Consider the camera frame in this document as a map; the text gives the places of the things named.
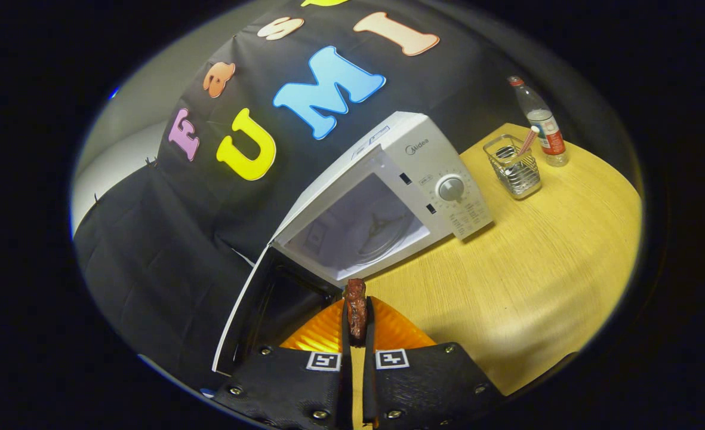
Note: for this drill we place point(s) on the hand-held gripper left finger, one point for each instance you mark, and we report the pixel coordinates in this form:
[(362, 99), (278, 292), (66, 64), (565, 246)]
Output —
[(346, 388)]

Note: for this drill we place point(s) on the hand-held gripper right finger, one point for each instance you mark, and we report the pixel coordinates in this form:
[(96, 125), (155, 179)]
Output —
[(369, 388)]

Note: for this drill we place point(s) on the red meat piece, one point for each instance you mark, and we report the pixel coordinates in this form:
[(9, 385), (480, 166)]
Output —
[(356, 310)]

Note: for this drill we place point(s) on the white toaster oven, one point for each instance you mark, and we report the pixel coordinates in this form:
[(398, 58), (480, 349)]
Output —
[(424, 161)]

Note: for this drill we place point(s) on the glass turntable plate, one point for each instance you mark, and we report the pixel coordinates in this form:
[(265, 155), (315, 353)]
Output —
[(382, 242)]

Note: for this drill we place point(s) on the pink striped straw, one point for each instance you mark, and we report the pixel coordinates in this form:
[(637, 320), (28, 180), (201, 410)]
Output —
[(528, 142)]

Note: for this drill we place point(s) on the clear plastic water bottle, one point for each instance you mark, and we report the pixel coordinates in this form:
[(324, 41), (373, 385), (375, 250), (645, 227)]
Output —
[(546, 128)]

